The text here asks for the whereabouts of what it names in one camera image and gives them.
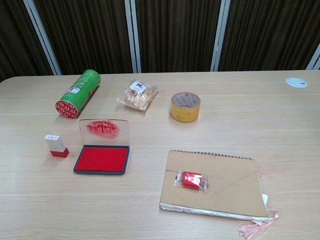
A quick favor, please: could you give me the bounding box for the white red stamp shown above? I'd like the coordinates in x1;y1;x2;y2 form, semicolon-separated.
43;134;70;159

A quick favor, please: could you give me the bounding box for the white desk cable grommet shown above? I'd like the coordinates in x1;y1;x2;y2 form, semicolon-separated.
285;77;308;88

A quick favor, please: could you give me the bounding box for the pink tassel bookmark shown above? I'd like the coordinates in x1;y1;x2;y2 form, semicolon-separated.
237;208;280;238

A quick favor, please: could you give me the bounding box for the green cylindrical snack can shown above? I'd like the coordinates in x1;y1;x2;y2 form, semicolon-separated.
55;69;102;119

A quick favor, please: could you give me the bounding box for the red ink pad with lid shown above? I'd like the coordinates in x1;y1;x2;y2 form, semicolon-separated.
73;118;132;176

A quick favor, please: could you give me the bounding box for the clear bag of snacks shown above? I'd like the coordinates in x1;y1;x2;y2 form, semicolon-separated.
115;79;160;112

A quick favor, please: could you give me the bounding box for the red wrapped candy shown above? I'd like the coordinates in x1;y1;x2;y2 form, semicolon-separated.
173;169;209;192

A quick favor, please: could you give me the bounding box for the yellow packing tape roll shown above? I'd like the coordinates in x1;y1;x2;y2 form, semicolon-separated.
170;91;202;124

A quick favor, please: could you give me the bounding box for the dark partition screen with frames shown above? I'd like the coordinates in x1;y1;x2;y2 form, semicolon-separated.
0;0;320;83

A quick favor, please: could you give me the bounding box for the brown spiral notebook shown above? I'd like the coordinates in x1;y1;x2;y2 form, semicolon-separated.
159;149;269;222

